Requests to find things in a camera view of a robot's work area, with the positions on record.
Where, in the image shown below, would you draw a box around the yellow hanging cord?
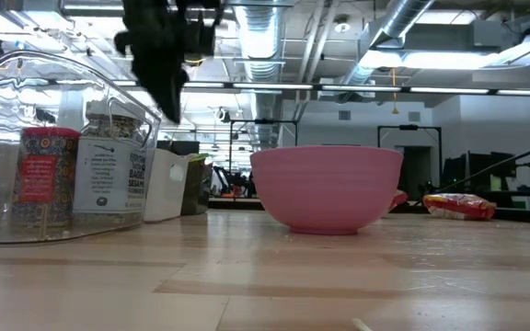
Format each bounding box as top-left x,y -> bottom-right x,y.
390,67 -> 399,116

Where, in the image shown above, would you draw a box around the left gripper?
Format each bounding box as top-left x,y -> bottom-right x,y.
113,0 -> 223,124

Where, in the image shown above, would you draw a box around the background robot arms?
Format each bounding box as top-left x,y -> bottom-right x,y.
212,165 -> 258,200

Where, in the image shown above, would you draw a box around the red lid spice jar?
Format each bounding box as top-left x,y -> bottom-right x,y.
11,126 -> 82,227

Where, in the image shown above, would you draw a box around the silver flexible air duct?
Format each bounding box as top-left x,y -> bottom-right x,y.
235,0 -> 289,148

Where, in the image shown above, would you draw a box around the white lid spice jar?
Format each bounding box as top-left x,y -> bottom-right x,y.
72,112 -> 149,226

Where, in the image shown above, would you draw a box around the clear plastic container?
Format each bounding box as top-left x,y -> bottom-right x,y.
0,49 -> 163,245

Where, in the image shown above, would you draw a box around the black background equipment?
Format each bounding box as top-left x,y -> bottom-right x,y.
443,150 -> 530,209

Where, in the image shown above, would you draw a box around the silver spiral air duct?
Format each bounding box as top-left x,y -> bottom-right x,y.
336,0 -> 437,88

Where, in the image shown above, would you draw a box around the pink plastic bowl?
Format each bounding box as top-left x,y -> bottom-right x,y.
249,145 -> 405,236

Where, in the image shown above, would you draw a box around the black frame stand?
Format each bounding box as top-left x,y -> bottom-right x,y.
227,118 -> 300,174
376,123 -> 444,185

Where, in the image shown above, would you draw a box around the linear ceiling light strip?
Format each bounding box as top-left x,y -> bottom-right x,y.
112,80 -> 530,97

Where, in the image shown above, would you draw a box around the red roast beef ramen pack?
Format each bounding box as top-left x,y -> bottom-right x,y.
387,188 -> 409,212
422,192 -> 498,222

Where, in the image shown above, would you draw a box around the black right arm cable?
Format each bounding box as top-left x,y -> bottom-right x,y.
412,136 -> 530,207

